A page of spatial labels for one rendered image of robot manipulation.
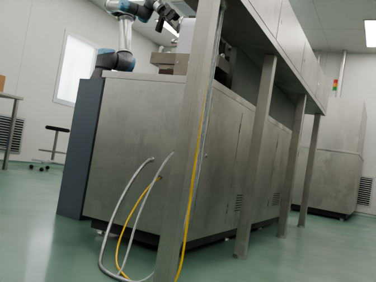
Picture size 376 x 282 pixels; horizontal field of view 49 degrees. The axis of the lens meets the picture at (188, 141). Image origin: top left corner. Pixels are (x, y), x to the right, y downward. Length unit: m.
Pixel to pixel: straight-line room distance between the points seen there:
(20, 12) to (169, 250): 5.22
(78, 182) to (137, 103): 0.78
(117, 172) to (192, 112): 0.85
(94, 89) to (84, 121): 0.22
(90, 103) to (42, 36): 3.93
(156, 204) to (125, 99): 0.58
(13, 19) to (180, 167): 5.03
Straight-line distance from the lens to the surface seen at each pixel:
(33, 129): 6.52
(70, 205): 2.75
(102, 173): 2.25
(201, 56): 1.48
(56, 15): 6.80
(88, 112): 2.72
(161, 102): 2.10
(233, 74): 2.29
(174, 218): 1.46
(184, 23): 2.47
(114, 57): 2.82
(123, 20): 3.04
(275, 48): 2.27
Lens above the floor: 0.50
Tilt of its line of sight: 2 degrees up
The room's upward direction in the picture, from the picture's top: 9 degrees clockwise
